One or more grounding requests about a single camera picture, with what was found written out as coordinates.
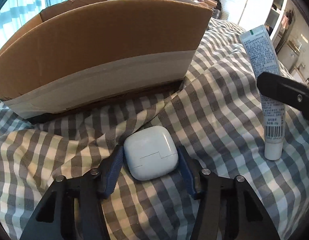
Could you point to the white earbuds case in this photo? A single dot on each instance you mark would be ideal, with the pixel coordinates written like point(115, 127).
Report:
point(150, 153)

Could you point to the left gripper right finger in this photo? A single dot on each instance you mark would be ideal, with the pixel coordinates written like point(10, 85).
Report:
point(246, 216)

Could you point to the brown cardboard box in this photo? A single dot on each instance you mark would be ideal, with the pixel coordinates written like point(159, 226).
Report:
point(78, 52)

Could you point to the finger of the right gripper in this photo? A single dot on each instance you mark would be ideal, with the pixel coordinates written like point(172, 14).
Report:
point(284, 90)

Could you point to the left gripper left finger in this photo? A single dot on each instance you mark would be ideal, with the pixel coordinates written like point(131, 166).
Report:
point(54, 216)

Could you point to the white ointment tube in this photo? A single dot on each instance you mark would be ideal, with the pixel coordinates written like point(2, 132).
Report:
point(266, 69)

